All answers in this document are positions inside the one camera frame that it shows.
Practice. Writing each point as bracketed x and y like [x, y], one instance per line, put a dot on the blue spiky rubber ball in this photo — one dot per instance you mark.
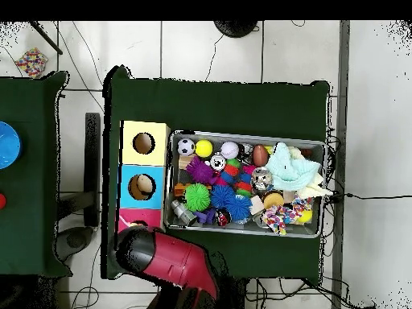
[238, 207]

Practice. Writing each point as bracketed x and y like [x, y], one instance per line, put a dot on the mint green muslin cloth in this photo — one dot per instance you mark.
[289, 170]

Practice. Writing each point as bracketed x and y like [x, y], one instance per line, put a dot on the multicoloured printed cloth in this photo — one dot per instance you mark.
[276, 219]

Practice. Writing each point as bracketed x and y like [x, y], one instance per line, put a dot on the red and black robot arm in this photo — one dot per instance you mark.
[180, 257]

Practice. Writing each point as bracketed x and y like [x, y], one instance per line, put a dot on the silver mesh bin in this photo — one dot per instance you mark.
[231, 229]

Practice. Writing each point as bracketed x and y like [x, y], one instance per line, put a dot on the wooden box with three holes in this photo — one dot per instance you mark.
[145, 199]

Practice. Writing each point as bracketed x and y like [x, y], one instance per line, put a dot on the purple spiky rubber ball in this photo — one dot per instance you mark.
[201, 170]

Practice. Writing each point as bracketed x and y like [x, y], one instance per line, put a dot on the yellow tennis ball toy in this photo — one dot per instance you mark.
[203, 148]

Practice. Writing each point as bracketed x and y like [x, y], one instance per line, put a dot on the green spiky rubber ball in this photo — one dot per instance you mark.
[197, 197]

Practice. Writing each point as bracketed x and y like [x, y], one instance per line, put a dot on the small soccer ball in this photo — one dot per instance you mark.
[186, 147]

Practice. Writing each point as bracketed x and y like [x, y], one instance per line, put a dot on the dark green table cloth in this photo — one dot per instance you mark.
[29, 225]
[209, 106]

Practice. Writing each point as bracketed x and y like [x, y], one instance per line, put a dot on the black upright panel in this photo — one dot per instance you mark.
[92, 167]

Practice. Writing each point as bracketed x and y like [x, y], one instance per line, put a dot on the black round stand base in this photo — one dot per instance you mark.
[236, 28]

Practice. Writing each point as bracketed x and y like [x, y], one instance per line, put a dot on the dark grey round base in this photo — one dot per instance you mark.
[75, 239]

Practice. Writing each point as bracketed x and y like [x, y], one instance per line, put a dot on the grey metal pole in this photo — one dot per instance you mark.
[343, 64]

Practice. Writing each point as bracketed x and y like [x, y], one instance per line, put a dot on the blue bowl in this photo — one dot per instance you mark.
[8, 145]

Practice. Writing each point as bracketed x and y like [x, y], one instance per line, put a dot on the multicoloured patterned bag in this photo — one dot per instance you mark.
[31, 62]

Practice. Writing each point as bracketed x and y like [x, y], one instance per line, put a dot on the red-orange round object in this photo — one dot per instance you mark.
[1, 200]

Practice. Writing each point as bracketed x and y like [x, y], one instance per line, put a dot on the thin black rod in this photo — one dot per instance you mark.
[46, 38]

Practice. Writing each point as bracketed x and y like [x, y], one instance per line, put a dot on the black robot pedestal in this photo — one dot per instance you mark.
[236, 294]

